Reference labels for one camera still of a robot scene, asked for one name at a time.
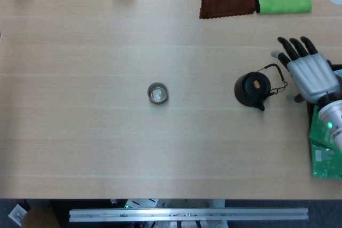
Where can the dark ceramic tea cup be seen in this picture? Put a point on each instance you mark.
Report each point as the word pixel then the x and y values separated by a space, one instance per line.
pixel 157 101

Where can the aluminium profile rail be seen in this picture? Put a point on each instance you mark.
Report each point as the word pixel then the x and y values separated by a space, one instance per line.
pixel 187 214

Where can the small green tea packet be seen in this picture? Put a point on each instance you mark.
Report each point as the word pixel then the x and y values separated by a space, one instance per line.
pixel 318 129

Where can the light blue wipes packet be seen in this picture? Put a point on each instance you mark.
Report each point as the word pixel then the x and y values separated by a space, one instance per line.
pixel 340 72

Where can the black plastic tray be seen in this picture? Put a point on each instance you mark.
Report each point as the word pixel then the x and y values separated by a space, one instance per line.
pixel 338 66

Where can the large green tea packet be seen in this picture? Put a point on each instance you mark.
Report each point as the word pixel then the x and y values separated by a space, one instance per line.
pixel 323 164

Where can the brown rounded seat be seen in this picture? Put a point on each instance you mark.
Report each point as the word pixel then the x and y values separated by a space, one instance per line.
pixel 40 218

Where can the white floor socket box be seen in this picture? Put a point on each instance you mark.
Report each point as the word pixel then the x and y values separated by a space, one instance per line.
pixel 17 214

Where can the silver and black right robot hand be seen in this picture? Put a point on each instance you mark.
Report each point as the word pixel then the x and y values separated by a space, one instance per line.
pixel 312 75

